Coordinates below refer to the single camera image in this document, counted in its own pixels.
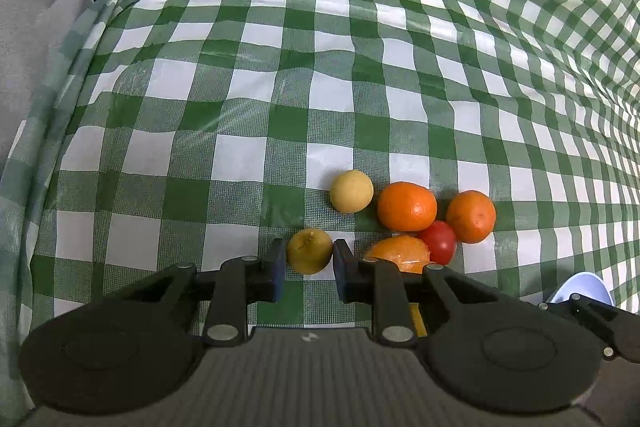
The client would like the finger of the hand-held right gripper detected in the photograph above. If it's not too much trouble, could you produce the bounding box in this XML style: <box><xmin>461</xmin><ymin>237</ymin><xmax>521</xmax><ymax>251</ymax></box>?
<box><xmin>537</xmin><ymin>293</ymin><xmax>640</xmax><ymax>363</ymax></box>

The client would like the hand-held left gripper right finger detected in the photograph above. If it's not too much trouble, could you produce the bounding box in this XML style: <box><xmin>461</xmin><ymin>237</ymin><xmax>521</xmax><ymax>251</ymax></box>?
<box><xmin>332</xmin><ymin>238</ymin><xmax>527</xmax><ymax>349</ymax></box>

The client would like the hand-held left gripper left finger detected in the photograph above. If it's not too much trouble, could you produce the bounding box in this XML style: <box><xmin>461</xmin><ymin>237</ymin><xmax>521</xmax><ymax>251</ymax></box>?
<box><xmin>119</xmin><ymin>238</ymin><xmax>287</xmax><ymax>349</ymax></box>

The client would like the light blue plate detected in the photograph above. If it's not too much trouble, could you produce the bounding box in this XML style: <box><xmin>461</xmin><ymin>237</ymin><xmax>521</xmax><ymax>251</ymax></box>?
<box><xmin>542</xmin><ymin>272</ymin><xmax>617</xmax><ymax>308</ymax></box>

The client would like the yellow longan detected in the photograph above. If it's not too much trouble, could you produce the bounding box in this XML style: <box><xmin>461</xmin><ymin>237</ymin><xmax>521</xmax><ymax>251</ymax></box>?
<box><xmin>286</xmin><ymin>228</ymin><xmax>334</xmax><ymax>276</ymax></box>
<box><xmin>329</xmin><ymin>170</ymin><xmax>375</xmax><ymax>214</ymax></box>

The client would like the orange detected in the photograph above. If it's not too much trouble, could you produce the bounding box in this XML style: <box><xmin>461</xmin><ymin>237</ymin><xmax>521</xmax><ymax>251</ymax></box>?
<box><xmin>362</xmin><ymin>234</ymin><xmax>432</xmax><ymax>338</ymax></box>

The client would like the orange tangerine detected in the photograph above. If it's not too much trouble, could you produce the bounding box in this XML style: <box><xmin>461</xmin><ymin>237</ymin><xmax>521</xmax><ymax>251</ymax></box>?
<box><xmin>445</xmin><ymin>190</ymin><xmax>497</xmax><ymax>244</ymax></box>
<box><xmin>376</xmin><ymin>181</ymin><xmax>438</xmax><ymax>232</ymax></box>

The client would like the red cherry tomato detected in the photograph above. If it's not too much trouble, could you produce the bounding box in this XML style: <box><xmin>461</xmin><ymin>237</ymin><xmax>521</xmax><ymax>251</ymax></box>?
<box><xmin>417</xmin><ymin>220</ymin><xmax>458</xmax><ymax>266</ymax></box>

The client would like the green checkered cloth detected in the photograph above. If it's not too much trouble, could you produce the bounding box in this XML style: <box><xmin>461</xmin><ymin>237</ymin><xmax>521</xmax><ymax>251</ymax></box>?
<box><xmin>0</xmin><ymin>0</ymin><xmax>640</xmax><ymax>413</ymax></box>

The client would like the grey bedding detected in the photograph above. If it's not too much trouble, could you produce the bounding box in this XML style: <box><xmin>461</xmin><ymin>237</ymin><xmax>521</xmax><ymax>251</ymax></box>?
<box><xmin>0</xmin><ymin>0</ymin><xmax>113</xmax><ymax>162</ymax></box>

